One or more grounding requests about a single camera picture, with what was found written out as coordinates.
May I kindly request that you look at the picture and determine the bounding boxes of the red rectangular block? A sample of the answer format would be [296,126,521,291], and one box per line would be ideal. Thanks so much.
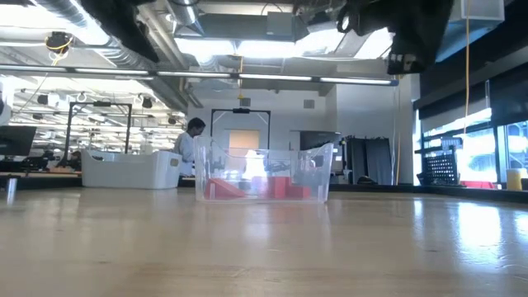
[288,186,312,200]
[266,176,292,200]

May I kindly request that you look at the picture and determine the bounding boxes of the red wedge block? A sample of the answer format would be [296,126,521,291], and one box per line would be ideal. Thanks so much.
[204,177,248,201]

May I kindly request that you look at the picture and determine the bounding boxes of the brown board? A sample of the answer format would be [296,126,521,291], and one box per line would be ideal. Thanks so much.
[228,129,261,160]

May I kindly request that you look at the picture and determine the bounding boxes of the clear plastic bin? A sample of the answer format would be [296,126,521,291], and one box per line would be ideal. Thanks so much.
[192,134,335,205]

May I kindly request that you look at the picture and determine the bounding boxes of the person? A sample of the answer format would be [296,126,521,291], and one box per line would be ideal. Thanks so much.
[172,116,207,177]

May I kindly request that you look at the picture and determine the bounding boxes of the black curtain panels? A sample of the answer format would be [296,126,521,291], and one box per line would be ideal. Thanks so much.
[344,135,394,186]

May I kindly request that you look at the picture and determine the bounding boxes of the grey ceiling unit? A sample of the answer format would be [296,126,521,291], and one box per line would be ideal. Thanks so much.
[196,11,310,43]

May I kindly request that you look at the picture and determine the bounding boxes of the white plastic bin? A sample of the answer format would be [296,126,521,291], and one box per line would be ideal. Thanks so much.
[80,148,183,191]

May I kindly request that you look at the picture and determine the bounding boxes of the linear ceiling light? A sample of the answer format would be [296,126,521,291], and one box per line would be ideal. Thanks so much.
[0,64,399,87]

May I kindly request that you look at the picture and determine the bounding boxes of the red low object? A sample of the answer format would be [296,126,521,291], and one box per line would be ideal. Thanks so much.
[460,180,498,190]

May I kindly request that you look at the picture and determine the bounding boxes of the black monitor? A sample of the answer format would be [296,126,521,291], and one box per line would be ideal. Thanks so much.
[0,125,37,158]

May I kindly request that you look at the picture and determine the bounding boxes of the yellow cup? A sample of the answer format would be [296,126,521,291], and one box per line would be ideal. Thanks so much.
[506,167,528,191]

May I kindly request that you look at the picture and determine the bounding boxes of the black wall screen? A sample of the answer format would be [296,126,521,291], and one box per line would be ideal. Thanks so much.
[299,130,343,152]

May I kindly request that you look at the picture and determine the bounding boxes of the black wire crate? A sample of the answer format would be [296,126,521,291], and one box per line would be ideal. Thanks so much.
[415,137,464,186]

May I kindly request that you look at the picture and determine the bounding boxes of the black rig frame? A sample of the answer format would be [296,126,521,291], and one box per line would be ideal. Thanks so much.
[61,101,134,168]

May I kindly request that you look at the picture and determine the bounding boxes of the black yellow cord reel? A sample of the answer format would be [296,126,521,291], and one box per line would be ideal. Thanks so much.
[44,31,75,55]

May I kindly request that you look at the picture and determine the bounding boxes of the silver metal post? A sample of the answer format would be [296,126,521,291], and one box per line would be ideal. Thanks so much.
[7,177,19,204]

